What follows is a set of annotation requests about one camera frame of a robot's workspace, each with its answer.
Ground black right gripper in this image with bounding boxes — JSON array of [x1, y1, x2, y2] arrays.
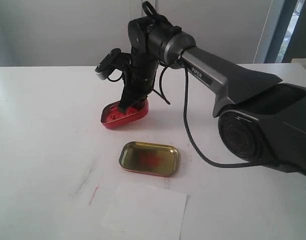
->
[[117, 47, 158, 114]]

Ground red ink pad tin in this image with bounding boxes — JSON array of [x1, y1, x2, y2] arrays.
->
[[101, 99, 149, 130]]

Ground red stamp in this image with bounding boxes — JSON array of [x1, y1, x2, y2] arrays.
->
[[125, 106, 141, 117]]

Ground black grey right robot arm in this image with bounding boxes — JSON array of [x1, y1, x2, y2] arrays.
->
[[118, 16, 306, 176]]

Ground gold tin lid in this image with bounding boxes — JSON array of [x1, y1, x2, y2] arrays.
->
[[119, 141, 180, 177]]

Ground white paper sheet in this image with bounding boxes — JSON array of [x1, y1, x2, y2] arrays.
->
[[102, 181, 187, 240]]

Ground white cabinet doors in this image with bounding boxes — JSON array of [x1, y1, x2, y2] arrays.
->
[[0, 0, 286, 67]]

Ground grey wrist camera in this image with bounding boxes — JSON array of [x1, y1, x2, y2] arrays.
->
[[95, 48, 122, 80]]

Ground dark window frame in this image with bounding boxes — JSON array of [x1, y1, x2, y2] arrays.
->
[[264, 0, 306, 64]]

